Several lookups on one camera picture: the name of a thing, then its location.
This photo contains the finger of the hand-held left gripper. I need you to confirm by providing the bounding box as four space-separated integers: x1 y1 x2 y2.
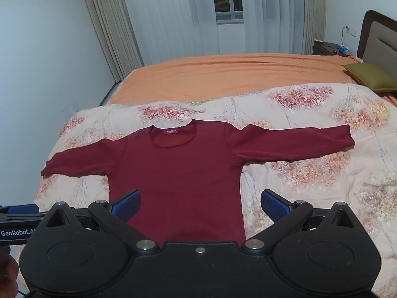
0 204 48 221

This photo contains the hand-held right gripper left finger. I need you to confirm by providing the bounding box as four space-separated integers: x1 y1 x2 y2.
40 189 160 253

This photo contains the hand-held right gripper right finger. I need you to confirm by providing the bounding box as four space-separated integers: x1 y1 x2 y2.
241 189 361 253

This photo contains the dark red long-sleeve shirt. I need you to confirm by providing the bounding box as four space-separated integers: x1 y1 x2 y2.
40 119 356 246

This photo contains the person's left hand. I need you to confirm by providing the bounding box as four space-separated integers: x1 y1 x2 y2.
0 247 21 298

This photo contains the floral beige quilt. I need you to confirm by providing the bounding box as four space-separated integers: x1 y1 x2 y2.
34 82 397 295

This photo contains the orange bed sheet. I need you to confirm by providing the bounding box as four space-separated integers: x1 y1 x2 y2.
107 52 397 106

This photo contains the olive green pillow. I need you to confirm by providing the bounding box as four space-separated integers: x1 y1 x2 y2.
341 63 397 94

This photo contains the dark wooden nightstand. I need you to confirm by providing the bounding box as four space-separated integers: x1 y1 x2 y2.
313 40 352 57

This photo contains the white sheer curtain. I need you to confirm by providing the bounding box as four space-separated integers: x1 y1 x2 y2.
119 0 220 66
241 0 308 55

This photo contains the brown padded headboard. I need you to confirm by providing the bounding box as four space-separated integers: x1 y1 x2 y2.
357 10 397 69

